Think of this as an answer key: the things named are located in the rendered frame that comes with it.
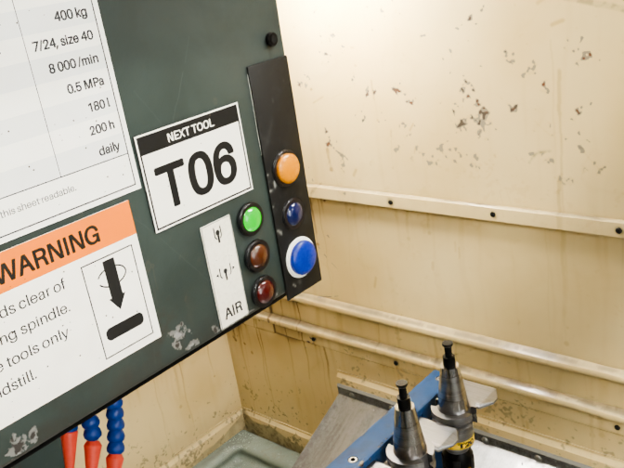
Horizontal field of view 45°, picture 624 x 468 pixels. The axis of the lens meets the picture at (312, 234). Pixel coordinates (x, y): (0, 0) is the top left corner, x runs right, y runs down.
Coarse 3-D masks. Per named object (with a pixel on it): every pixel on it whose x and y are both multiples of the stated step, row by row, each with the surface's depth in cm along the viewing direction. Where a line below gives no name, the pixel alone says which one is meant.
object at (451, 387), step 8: (440, 368) 104; (448, 368) 103; (456, 368) 103; (440, 376) 104; (448, 376) 103; (456, 376) 103; (440, 384) 105; (448, 384) 104; (456, 384) 104; (440, 392) 105; (448, 392) 104; (456, 392) 104; (464, 392) 105; (440, 400) 105; (448, 400) 104; (456, 400) 104; (464, 400) 105; (440, 408) 106; (448, 408) 104; (456, 408) 104; (464, 408) 105
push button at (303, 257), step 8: (304, 240) 65; (296, 248) 64; (304, 248) 64; (312, 248) 65; (296, 256) 64; (304, 256) 65; (312, 256) 65; (296, 264) 64; (304, 264) 65; (312, 264) 66; (296, 272) 64; (304, 272) 65
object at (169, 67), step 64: (128, 0) 49; (192, 0) 53; (256, 0) 58; (128, 64) 50; (192, 64) 54; (128, 128) 51; (256, 128) 60; (256, 192) 61; (192, 256) 56; (192, 320) 57; (128, 384) 54; (0, 448) 47
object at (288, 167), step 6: (282, 156) 62; (288, 156) 62; (294, 156) 62; (282, 162) 61; (288, 162) 62; (294, 162) 62; (282, 168) 61; (288, 168) 62; (294, 168) 62; (282, 174) 62; (288, 174) 62; (294, 174) 62; (282, 180) 62; (288, 180) 62
